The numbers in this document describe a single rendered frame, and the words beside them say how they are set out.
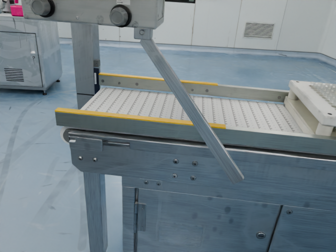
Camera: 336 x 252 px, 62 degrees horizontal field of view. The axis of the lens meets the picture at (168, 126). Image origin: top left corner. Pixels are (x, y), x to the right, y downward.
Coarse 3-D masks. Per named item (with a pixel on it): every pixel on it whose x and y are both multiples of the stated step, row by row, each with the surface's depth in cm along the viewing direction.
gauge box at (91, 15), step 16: (64, 0) 44; (80, 0) 44; (96, 0) 43; (112, 0) 43; (144, 0) 43; (160, 0) 48; (32, 16) 46; (64, 16) 45; (80, 16) 45; (96, 16) 44; (144, 16) 44; (160, 16) 50
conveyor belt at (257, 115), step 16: (96, 96) 75; (112, 96) 75; (128, 96) 76; (144, 96) 77; (160, 96) 78; (192, 96) 79; (112, 112) 66; (128, 112) 67; (144, 112) 67; (160, 112) 68; (176, 112) 69; (208, 112) 70; (224, 112) 70; (240, 112) 71; (256, 112) 72; (272, 112) 72; (288, 112) 73; (64, 128) 60; (80, 128) 59; (272, 128) 64; (288, 128) 64
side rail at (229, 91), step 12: (108, 84) 82; (120, 84) 81; (132, 84) 81; (144, 84) 80; (156, 84) 80; (192, 84) 79; (204, 84) 79; (228, 96) 79; (240, 96) 79; (252, 96) 79; (264, 96) 78; (276, 96) 78
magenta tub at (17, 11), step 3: (12, 6) 253; (15, 6) 253; (18, 6) 254; (21, 6) 254; (12, 9) 254; (15, 9) 254; (18, 9) 254; (21, 9) 255; (12, 12) 255; (15, 12) 255; (18, 12) 256; (21, 12) 256; (12, 15) 257; (15, 15) 257; (18, 15) 257; (21, 15) 257
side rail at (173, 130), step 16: (64, 112) 56; (96, 128) 57; (112, 128) 57; (128, 128) 56; (144, 128) 56; (160, 128) 55; (176, 128) 55; (192, 128) 55; (240, 128) 54; (256, 128) 55; (240, 144) 55; (256, 144) 55; (272, 144) 54; (288, 144) 54; (304, 144) 54; (320, 144) 53
